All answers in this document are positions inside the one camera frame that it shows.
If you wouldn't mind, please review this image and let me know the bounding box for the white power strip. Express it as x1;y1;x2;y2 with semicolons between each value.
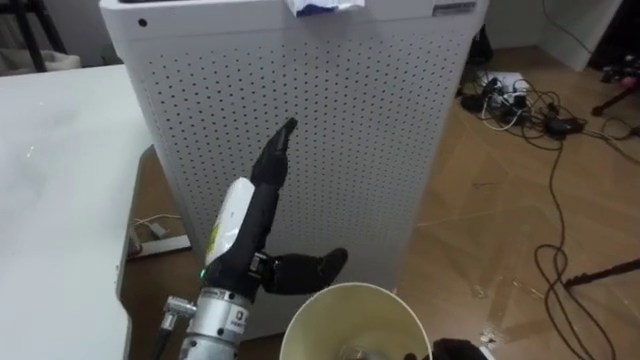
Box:
477;69;532;110

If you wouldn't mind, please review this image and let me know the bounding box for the black bag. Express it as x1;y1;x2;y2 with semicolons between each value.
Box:
466;24;496;67

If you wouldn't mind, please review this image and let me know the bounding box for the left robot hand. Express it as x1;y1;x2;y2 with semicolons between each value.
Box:
199;117;349;303

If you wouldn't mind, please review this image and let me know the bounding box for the white cabinet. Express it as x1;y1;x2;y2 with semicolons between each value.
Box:
483;0;625;72

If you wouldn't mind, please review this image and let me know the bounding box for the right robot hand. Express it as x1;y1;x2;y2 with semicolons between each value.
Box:
403;338;496;360

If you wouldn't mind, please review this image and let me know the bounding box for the grey metal bar with cable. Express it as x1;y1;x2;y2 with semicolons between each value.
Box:
126;213;193;262

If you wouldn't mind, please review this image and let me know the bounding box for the white perforated air purifier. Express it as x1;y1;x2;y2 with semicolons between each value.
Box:
98;0;490;342

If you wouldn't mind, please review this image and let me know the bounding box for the long black floor cable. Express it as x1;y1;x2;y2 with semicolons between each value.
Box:
532;139;619;360

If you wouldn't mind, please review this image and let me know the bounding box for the black rod with pink end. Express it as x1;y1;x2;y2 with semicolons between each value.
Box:
591;74;640;118

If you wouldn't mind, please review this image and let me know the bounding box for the cream paper cup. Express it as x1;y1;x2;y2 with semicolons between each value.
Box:
278;281;434;360

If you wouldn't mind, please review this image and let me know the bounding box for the black power adapter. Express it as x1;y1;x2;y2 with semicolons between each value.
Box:
542;113;587;137

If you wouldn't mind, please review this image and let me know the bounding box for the black tripod stand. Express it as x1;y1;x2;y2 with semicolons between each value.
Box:
0;0;69;74

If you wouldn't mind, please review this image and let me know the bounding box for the blue and white packet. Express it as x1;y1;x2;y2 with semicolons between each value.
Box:
284;0;367;18

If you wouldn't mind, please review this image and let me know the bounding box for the white desk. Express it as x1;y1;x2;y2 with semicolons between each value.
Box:
0;63;156;360

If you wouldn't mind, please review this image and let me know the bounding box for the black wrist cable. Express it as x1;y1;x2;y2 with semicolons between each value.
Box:
148;295;198;360

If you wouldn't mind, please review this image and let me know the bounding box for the black stand leg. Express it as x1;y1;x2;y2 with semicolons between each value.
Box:
563;257;640;290

